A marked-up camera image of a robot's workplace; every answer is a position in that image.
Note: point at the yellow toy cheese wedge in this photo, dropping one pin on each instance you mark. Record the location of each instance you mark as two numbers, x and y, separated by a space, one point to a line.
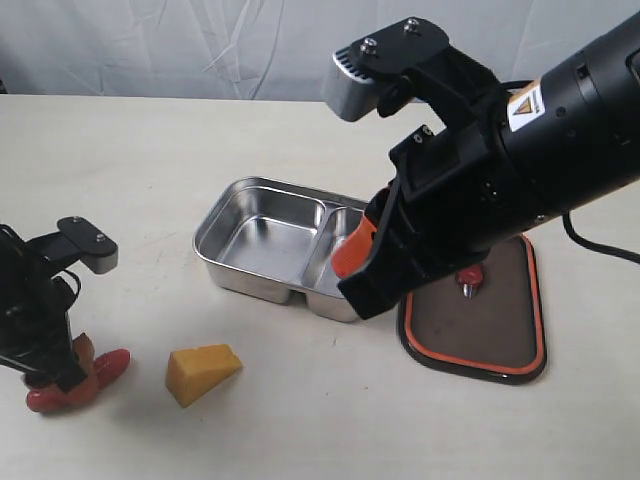
193 372

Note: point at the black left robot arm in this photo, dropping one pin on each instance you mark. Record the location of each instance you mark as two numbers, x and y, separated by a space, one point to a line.
37 292

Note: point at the red toy sausage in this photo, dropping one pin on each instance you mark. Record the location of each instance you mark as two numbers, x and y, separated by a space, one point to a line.
108 367

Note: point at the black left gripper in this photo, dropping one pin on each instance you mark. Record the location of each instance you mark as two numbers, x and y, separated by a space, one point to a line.
39 346

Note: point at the stainless steel lunch box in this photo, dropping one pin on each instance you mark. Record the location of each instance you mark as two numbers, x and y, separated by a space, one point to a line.
272 239

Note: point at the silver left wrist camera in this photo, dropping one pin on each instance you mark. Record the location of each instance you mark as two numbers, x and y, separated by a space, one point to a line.
76 240

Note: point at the transparent lid with orange seal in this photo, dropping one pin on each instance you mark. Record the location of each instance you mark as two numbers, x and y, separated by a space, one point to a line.
487 324

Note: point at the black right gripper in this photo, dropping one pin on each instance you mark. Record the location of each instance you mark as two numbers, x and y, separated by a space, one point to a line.
455 195

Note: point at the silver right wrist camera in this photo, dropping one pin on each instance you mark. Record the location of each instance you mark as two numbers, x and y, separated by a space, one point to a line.
407 60

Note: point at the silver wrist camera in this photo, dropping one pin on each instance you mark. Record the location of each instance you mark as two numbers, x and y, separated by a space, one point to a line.
407 60
76 240

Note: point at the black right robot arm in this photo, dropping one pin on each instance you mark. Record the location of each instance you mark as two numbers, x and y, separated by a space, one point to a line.
510 156

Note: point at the grey fabric backdrop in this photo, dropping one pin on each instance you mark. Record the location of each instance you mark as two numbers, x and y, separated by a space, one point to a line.
264 50

